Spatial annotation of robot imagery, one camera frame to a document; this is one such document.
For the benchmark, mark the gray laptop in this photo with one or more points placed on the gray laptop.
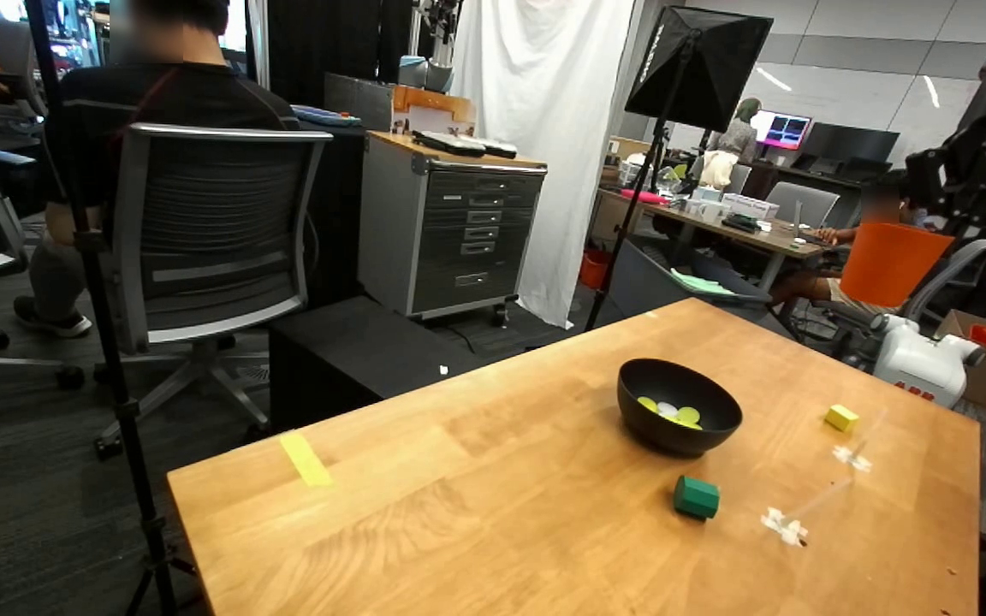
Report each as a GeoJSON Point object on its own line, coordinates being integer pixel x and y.
{"type": "Point", "coordinates": [803, 208]}

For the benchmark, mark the person in black shirt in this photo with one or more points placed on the person in black shirt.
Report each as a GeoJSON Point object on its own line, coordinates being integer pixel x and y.
{"type": "Point", "coordinates": [163, 86]}

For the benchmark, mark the black softbox light stand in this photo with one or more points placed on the black softbox light stand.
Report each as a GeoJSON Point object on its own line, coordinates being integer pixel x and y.
{"type": "Point", "coordinates": [699, 62]}

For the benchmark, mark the white plastic machine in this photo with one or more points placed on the white plastic machine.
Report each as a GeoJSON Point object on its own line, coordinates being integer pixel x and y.
{"type": "Point", "coordinates": [921, 361]}

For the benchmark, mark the yellow round chip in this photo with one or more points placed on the yellow round chip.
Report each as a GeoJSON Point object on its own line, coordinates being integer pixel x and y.
{"type": "Point", "coordinates": [648, 406]}
{"type": "Point", "coordinates": [688, 415]}

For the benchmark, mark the yellow tape strip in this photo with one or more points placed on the yellow tape strip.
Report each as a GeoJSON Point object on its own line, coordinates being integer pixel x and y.
{"type": "Point", "coordinates": [307, 459]}

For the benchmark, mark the orange plastic cup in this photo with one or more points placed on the orange plastic cup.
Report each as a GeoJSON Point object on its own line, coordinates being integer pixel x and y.
{"type": "Point", "coordinates": [892, 268]}

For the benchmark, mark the orange cardboard box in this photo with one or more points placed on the orange cardboard box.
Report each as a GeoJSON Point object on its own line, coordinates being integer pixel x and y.
{"type": "Point", "coordinates": [430, 112]}

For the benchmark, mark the thin black tripod pole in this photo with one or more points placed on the thin black tripod pole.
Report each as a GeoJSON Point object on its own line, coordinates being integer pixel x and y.
{"type": "Point", "coordinates": [116, 379]}

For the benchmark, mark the small green block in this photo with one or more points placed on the small green block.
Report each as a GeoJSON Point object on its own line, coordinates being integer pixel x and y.
{"type": "Point", "coordinates": [696, 498]}

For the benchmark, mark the low black platform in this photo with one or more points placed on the low black platform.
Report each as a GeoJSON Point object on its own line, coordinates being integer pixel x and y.
{"type": "Point", "coordinates": [379, 354]}

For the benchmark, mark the cluttered wooden desk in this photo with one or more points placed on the cluttered wooden desk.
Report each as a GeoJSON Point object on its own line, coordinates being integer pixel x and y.
{"type": "Point", "coordinates": [735, 233]}

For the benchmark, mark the pink lit screen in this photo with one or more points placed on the pink lit screen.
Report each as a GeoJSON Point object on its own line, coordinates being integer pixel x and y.
{"type": "Point", "coordinates": [787, 129]}

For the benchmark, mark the pale round chip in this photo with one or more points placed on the pale round chip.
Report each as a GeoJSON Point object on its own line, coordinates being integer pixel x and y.
{"type": "Point", "coordinates": [667, 408]}

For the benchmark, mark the small yellow block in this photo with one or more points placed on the small yellow block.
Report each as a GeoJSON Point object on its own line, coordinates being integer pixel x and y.
{"type": "Point", "coordinates": [842, 419]}

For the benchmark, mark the seated person in shorts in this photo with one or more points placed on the seated person in shorts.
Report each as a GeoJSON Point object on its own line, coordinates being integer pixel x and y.
{"type": "Point", "coordinates": [898, 192]}

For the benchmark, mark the white flat devices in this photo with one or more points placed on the white flat devices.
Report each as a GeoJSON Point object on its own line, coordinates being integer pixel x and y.
{"type": "Point", "coordinates": [464, 142]}

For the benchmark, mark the gray drawer cabinet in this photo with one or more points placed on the gray drawer cabinet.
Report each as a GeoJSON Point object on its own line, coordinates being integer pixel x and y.
{"type": "Point", "coordinates": [446, 240]}

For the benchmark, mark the black flat screen monitor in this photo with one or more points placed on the black flat screen monitor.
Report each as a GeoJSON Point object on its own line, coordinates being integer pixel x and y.
{"type": "Point", "coordinates": [847, 149]}

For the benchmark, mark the white hanging sheet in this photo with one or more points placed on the white hanging sheet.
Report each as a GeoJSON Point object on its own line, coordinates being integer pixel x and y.
{"type": "Point", "coordinates": [537, 138]}

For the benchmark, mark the red bin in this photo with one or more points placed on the red bin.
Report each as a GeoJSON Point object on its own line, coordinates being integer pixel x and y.
{"type": "Point", "coordinates": [593, 272]}

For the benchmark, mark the black bowl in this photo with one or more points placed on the black bowl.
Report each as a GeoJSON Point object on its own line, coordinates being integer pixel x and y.
{"type": "Point", "coordinates": [675, 442]}

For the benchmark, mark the green paper sheet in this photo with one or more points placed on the green paper sheet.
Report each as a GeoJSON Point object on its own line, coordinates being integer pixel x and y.
{"type": "Point", "coordinates": [691, 281]}

